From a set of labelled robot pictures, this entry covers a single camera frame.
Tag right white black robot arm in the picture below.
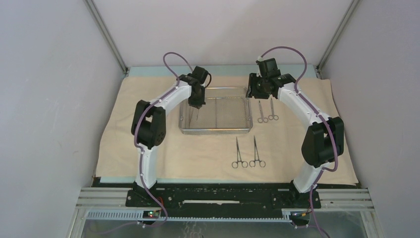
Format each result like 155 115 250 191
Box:
246 58 344 207

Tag small steel scissors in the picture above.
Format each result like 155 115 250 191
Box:
258 101 268 123

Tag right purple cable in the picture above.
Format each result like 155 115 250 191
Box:
257 46 339 238

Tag metal mesh instrument tray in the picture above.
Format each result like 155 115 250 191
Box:
178 87 253 135

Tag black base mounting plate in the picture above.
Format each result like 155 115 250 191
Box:
125 183 321 219

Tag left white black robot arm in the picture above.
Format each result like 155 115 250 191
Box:
131 66 211 207

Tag aluminium frame rail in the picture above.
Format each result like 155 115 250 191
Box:
76 187 374 222

